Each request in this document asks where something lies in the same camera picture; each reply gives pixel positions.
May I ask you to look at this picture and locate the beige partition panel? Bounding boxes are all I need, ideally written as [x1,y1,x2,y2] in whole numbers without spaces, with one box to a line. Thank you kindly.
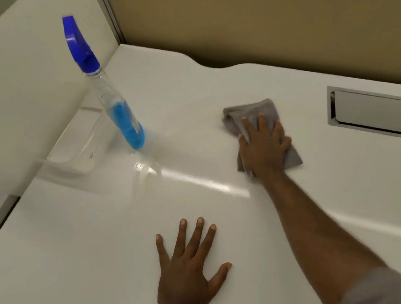
[104,0,401,137]

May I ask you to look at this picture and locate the blue spray bottle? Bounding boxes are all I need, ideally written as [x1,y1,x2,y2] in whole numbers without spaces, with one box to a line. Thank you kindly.
[62,7,147,159]

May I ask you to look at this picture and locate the grey cleaning cloth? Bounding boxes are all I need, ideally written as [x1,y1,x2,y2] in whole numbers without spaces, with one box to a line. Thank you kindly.
[220,94,304,180]

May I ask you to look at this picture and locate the person's left hand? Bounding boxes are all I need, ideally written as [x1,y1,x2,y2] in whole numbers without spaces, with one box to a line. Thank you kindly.
[144,213,239,304]

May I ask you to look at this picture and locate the grey shirt sleeve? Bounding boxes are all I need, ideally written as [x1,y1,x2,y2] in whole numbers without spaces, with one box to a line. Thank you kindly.
[329,263,401,304]

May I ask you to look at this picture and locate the white desk divider panel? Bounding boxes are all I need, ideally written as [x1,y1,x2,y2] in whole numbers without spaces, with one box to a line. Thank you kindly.
[0,0,141,200]

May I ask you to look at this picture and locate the person's right forearm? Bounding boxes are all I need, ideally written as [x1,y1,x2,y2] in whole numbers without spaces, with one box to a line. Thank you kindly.
[256,154,395,304]

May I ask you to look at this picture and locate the metal partition frame post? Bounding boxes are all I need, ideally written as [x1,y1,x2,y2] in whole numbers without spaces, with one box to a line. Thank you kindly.
[98,0,127,48]

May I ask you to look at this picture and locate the silver desk cable flap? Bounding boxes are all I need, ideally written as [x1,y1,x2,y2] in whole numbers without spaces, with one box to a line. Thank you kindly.
[322,74,401,162]

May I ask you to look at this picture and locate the person's right hand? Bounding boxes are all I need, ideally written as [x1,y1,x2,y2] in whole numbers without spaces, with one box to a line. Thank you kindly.
[233,109,298,186]

